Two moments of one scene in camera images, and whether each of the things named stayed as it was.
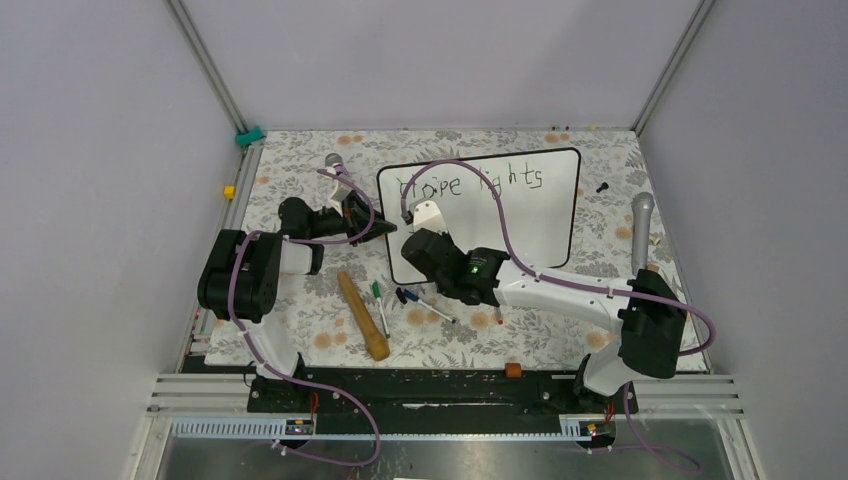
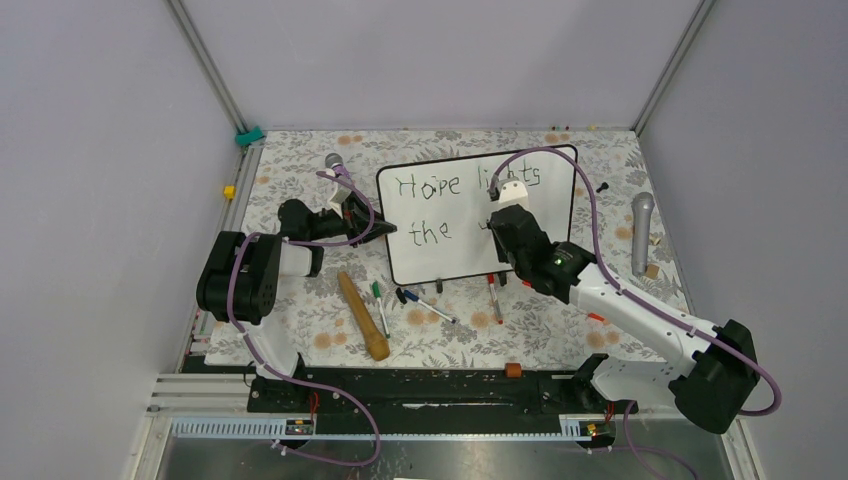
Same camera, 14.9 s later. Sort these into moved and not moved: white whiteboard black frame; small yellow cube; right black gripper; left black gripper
Moved: right black gripper
Not moved: left black gripper; white whiteboard black frame; small yellow cube
